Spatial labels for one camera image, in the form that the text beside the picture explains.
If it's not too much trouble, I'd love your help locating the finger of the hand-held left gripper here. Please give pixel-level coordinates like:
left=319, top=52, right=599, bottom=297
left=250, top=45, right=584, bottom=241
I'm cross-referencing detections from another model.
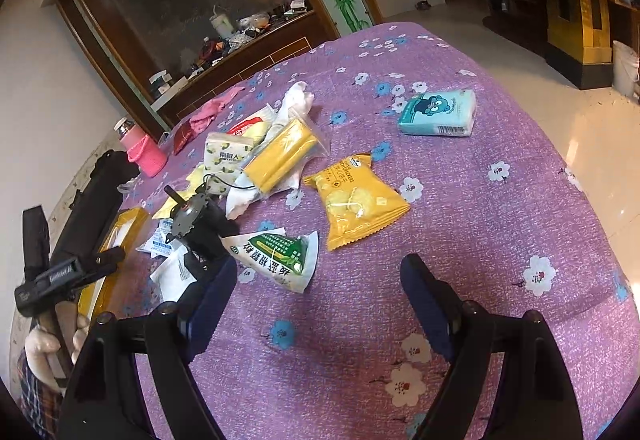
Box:
left=77, top=246, right=127, bottom=281

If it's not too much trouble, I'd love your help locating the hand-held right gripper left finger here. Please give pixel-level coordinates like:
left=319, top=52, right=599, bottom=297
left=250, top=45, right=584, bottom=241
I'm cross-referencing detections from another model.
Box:
left=57, top=256, right=239, bottom=440

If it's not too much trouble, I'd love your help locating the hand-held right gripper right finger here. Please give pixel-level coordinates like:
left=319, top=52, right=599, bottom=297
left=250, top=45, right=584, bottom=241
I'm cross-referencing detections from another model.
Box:
left=401, top=253, right=599, bottom=440

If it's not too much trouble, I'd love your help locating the yellow bag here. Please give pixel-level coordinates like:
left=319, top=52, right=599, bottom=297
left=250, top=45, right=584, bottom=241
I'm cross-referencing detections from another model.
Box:
left=77, top=207, right=151, bottom=321

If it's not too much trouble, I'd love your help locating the green white packet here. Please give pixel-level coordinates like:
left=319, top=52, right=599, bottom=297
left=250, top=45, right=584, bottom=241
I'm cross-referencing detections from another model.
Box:
left=223, top=230, right=320, bottom=295

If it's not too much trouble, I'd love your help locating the white green tissue pack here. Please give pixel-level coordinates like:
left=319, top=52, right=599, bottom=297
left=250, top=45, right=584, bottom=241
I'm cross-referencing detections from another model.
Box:
left=204, top=132, right=256, bottom=171

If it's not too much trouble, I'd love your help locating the yellow cloth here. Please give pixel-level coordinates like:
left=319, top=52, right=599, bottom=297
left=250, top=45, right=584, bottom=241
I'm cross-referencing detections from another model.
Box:
left=240, top=112, right=332, bottom=201

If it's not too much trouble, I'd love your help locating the person's left forearm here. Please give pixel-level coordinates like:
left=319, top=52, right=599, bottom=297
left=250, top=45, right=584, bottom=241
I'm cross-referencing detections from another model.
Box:
left=14, top=352, right=68, bottom=427

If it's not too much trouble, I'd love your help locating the person's left hand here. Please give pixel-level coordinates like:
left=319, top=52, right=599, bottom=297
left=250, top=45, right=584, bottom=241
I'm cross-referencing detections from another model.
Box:
left=25, top=312, right=93, bottom=373

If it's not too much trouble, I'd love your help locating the white flat packet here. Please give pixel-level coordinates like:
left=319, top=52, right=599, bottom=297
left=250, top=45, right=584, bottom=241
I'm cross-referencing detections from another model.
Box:
left=150, top=247, right=201, bottom=311

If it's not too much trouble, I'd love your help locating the white blue-printed packet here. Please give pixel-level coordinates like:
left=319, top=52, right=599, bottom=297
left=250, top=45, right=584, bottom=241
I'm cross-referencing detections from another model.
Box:
left=136, top=219, right=176, bottom=258

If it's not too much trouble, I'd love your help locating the black metal motor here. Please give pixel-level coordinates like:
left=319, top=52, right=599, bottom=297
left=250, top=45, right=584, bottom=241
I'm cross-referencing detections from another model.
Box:
left=162, top=174, right=242, bottom=271

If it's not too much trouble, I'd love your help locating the pale yellow packet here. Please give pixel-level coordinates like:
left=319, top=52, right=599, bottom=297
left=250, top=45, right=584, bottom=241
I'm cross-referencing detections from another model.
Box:
left=185, top=162, right=212, bottom=191
left=152, top=197, right=186, bottom=221

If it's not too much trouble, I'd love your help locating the purple floral blanket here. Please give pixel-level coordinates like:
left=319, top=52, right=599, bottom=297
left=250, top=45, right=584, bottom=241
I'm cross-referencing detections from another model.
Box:
left=65, top=22, right=632, bottom=440

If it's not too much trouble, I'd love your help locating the white crumpled wrapper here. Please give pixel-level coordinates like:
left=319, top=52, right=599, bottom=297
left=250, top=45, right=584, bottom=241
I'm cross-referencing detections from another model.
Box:
left=225, top=170, right=267, bottom=221

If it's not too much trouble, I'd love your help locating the pink knit-sleeved bottle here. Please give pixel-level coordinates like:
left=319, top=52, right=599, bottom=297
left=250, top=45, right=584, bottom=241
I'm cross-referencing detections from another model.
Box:
left=114, top=117, right=168, bottom=178

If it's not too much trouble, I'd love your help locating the yellow snack packet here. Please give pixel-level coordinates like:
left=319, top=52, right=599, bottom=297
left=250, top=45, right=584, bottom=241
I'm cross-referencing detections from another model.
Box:
left=303, top=154, right=412, bottom=251

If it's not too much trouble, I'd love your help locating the red pouch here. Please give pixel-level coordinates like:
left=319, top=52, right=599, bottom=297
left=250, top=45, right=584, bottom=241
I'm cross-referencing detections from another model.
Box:
left=172, top=121, right=201, bottom=155

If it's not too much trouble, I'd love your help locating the red white packet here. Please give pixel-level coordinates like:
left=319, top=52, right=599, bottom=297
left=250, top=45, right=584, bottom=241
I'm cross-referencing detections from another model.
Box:
left=227, top=116, right=276, bottom=145

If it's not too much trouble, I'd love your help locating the pink cloth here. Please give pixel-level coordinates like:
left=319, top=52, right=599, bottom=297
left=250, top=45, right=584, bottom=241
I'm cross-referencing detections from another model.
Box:
left=189, top=87, right=246, bottom=135

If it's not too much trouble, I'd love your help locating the teal tissue pack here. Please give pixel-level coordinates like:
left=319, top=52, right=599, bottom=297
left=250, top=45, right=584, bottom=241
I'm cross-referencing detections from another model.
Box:
left=397, top=88, right=477, bottom=138

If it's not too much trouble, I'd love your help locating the white sock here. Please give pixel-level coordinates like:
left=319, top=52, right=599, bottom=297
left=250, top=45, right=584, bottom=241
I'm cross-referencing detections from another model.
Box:
left=272, top=80, right=316, bottom=131

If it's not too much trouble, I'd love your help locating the wooden counter cabinet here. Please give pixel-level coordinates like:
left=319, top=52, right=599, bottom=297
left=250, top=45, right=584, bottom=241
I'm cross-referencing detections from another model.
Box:
left=150, top=10, right=341, bottom=127

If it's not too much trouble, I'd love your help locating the white plastic bag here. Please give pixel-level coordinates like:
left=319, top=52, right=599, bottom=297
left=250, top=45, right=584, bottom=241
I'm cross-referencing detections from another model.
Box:
left=239, top=13, right=271, bottom=33

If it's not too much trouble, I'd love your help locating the white sack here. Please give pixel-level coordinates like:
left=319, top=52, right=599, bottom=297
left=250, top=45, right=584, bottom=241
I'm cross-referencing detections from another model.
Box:
left=612, top=40, right=640, bottom=99

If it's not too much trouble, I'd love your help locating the golden wooden partition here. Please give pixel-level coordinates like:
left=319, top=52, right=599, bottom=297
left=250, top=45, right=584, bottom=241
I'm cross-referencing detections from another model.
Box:
left=530, top=0, right=617, bottom=90

